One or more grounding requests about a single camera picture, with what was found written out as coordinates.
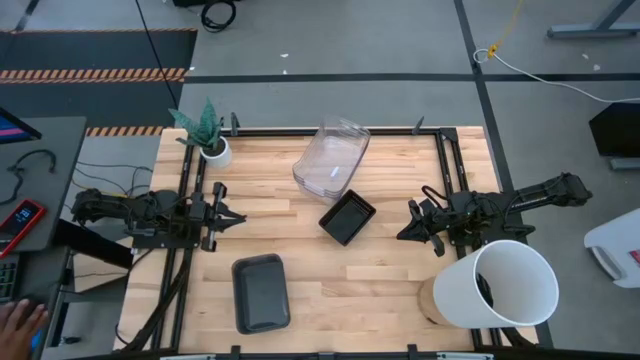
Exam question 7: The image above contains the white floor cable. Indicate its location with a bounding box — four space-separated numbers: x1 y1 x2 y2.
472 47 640 104

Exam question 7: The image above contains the black hazard striped floor mat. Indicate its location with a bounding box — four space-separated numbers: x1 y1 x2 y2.
0 27 199 138

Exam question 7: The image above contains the black cable on desk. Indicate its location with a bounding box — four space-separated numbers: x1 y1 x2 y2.
0 148 58 207

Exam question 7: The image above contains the green plant in white pot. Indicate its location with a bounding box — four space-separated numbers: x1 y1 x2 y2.
167 96 234 170

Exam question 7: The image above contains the long thin black cable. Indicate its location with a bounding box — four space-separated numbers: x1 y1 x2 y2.
133 0 180 110

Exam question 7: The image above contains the coiled black cable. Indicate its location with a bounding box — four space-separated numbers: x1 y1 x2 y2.
200 0 238 34

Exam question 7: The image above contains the grey table leg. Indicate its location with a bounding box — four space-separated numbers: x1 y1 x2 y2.
545 0 640 40

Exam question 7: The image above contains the clear plastic bin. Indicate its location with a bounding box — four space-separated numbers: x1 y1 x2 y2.
292 117 372 197
293 115 372 192
292 119 372 203

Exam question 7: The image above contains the red smartphone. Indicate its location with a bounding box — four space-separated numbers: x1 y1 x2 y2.
0 198 48 260

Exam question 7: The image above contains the person's hand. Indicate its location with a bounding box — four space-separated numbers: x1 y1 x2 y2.
0 298 50 360

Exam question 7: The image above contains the grey side desk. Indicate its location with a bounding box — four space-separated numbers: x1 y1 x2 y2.
0 115 88 255

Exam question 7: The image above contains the round wooden base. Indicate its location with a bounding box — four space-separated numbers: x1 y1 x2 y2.
417 276 442 327

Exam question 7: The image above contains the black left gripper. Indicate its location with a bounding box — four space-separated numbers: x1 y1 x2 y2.
186 181 248 253

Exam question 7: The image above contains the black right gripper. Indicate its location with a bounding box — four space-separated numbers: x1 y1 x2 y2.
396 196 454 258

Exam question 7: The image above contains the large white bucket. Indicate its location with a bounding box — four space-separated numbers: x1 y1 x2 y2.
431 239 561 330

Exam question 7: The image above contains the black aluminium table frame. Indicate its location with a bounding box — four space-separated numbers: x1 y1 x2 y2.
115 112 539 360

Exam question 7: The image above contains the black keyboard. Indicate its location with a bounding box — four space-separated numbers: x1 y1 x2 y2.
0 252 22 305

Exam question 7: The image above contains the monitor screen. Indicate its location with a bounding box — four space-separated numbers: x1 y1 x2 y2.
0 106 43 147

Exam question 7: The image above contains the yellow rope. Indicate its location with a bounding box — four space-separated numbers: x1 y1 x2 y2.
486 0 527 59

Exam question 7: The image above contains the black box on stand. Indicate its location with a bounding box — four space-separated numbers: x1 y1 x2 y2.
588 101 640 172

